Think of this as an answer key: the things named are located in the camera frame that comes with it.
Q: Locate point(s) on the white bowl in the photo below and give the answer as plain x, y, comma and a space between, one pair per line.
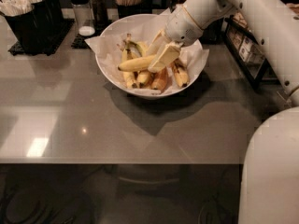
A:
124, 25

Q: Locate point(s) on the black cutlery holder back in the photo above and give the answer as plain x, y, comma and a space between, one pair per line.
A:
49, 17

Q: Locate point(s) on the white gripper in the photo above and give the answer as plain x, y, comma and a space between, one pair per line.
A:
181, 27

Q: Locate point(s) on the black condiment packet rack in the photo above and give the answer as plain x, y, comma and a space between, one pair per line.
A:
242, 44

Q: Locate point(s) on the black cutlery holder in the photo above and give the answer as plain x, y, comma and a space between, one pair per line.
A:
24, 27
49, 17

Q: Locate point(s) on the right spotted banana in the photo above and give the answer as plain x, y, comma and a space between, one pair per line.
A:
180, 73

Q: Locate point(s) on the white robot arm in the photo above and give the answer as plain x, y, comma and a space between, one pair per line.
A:
269, 191

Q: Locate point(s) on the pepper shaker black lid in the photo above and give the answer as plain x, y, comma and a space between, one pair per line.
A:
100, 12

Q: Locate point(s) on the orange ripe banana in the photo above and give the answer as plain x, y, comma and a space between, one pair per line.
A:
160, 80

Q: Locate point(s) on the salt shaker black lid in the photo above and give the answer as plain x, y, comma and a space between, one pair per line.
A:
83, 16

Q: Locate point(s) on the white paper bowl liner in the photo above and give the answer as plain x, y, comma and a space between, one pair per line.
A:
140, 27

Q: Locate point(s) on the yellow banana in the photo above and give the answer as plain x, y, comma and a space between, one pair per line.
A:
136, 64
143, 77
129, 77

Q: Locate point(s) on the black cutlery holder front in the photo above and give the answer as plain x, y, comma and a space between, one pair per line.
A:
24, 27

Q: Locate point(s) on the black stir stick holder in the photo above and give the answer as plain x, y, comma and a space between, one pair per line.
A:
145, 7

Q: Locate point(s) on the black rubber mat middle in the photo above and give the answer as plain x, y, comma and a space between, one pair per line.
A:
79, 40

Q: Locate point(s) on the white plastic cutlery bundle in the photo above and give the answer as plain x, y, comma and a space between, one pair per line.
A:
12, 8

